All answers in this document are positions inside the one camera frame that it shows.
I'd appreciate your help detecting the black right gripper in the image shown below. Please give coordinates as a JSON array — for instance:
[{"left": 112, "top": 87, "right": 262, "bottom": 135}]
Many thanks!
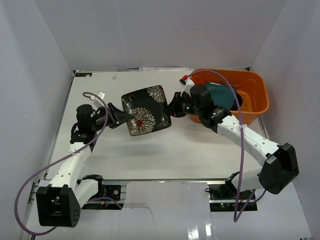
[{"left": 164, "top": 92, "right": 203, "bottom": 118}]

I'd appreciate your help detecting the black floral square plate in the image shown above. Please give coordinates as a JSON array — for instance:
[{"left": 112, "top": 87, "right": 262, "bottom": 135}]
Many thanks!
[{"left": 121, "top": 85, "right": 172, "bottom": 137}]

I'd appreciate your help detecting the teal square plate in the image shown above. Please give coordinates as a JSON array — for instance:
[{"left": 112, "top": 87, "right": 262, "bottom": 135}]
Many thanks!
[{"left": 204, "top": 82, "right": 238, "bottom": 111}]

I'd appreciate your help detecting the black round plate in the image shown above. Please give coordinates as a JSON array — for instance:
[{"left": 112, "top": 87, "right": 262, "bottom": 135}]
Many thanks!
[{"left": 234, "top": 92, "right": 243, "bottom": 111}]

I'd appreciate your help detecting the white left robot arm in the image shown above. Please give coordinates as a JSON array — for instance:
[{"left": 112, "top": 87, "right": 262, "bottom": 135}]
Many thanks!
[{"left": 36, "top": 92, "right": 172, "bottom": 228}]

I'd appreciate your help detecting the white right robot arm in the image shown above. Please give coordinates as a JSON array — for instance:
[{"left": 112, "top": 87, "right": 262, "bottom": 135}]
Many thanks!
[{"left": 166, "top": 85, "right": 299, "bottom": 200}]

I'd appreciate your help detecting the orange plastic bin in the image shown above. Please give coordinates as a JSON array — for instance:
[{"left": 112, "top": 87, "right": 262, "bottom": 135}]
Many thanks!
[{"left": 191, "top": 68, "right": 270, "bottom": 125}]

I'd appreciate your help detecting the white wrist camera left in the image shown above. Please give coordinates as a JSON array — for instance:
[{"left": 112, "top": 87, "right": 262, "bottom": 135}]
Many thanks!
[{"left": 92, "top": 91, "right": 105, "bottom": 108}]

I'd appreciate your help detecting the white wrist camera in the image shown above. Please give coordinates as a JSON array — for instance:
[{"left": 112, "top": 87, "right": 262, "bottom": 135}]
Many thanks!
[
  {"left": 179, "top": 75, "right": 195, "bottom": 95},
  {"left": 92, "top": 91, "right": 105, "bottom": 108}
]

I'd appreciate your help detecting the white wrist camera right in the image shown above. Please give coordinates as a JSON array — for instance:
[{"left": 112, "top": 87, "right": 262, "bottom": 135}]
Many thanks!
[{"left": 179, "top": 75, "right": 195, "bottom": 95}]

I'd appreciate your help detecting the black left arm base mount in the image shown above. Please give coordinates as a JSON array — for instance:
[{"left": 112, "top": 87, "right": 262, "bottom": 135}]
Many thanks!
[{"left": 89, "top": 184, "right": 122, "bottom": 206}]

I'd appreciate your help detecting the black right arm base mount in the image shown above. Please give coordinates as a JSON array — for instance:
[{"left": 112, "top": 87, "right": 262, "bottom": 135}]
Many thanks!
[{"left": 205, "top": 184, "right": 258, "bottom": 213}]

